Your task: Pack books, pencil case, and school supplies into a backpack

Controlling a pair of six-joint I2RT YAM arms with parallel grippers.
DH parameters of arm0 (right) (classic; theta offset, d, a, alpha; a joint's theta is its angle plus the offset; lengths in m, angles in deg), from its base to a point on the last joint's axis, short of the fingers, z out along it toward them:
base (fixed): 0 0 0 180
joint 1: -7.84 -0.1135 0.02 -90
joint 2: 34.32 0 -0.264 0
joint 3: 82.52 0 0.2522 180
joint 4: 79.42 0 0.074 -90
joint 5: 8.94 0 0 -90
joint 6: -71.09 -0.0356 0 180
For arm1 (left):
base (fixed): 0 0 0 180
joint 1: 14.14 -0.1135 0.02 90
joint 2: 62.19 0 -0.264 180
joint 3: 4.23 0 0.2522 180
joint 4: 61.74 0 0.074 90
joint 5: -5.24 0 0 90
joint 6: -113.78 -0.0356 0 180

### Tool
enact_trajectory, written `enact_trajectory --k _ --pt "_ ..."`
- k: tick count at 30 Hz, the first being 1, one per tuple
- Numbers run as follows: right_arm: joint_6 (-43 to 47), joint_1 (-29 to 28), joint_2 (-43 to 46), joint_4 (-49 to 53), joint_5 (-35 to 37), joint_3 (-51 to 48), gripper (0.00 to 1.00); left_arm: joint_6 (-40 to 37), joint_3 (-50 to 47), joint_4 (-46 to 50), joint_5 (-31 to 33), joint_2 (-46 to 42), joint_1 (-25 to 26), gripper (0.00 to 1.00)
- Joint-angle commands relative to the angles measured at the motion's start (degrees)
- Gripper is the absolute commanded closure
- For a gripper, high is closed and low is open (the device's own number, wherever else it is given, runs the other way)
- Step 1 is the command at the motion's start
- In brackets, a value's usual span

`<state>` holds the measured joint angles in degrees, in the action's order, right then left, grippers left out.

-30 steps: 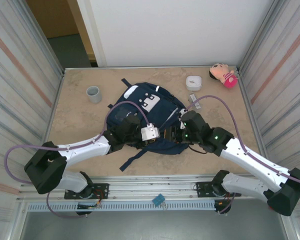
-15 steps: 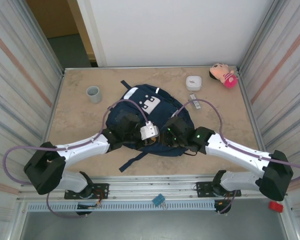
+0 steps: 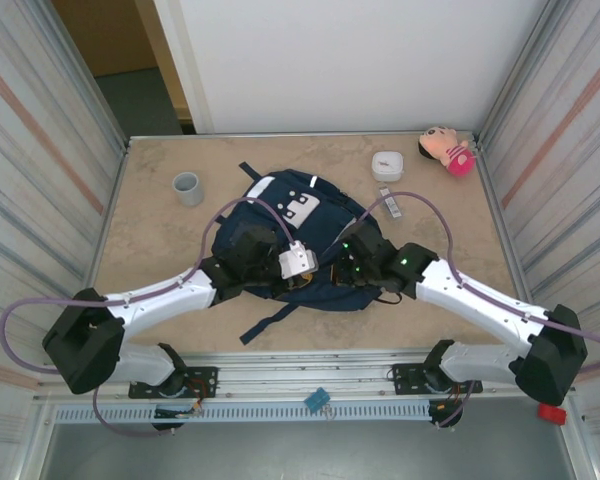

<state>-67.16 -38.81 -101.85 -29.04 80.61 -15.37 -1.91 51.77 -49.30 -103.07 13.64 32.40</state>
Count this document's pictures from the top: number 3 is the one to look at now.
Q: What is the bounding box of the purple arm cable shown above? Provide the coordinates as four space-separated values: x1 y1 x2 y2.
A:
357 191 600 429
0 197 301 439

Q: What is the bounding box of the red plastic block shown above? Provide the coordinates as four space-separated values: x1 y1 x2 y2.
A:
537 402 567 426

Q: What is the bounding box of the brown wooden panel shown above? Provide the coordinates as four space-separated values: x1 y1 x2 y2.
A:
52 0 159 79

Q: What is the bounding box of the slotted grey cable duct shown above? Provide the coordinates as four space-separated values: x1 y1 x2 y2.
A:
54 403 434 424

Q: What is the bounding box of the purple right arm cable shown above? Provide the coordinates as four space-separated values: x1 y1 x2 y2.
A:
357 191 600 429

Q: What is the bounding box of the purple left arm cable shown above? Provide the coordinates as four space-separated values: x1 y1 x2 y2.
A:
0 197 301 439

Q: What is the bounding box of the navy blue school backpack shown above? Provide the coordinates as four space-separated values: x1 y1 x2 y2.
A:
199 160 386 346

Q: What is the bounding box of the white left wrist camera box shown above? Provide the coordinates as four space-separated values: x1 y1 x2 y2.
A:
278 239 320 279

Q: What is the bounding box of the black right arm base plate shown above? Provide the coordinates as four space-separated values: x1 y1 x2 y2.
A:
391 362 483 396

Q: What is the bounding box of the grey plastic cup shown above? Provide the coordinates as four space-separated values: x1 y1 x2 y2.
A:
173 172 204 207

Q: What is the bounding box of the blue binder clip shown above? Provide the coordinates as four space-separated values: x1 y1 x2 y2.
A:
303 386 330 411

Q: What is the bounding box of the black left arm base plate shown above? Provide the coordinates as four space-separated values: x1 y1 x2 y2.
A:
128 366 219 400

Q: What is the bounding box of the aluminium mounting rail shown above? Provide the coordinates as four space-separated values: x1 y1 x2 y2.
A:
33 349 579 401

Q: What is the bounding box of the small circuit board with wires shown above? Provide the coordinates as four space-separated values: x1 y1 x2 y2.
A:
153 398 204 421
428 397 464 417

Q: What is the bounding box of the pink plush doll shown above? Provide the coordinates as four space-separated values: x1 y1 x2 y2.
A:
417 125 476 177

